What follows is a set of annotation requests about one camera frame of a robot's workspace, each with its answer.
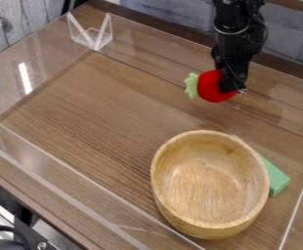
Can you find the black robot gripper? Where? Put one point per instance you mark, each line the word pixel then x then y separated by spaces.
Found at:
pixel 240 36

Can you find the red felt fruit green leaf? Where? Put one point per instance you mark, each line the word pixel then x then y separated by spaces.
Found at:
pixel 203 86

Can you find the round wooden bowl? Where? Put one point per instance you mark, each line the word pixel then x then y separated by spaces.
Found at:
pixel 210 184

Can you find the green sponge block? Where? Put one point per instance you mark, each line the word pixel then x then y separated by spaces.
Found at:
pixel 279 180

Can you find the black table clamp bracket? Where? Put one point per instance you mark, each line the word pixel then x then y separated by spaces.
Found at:
pixel 36 241

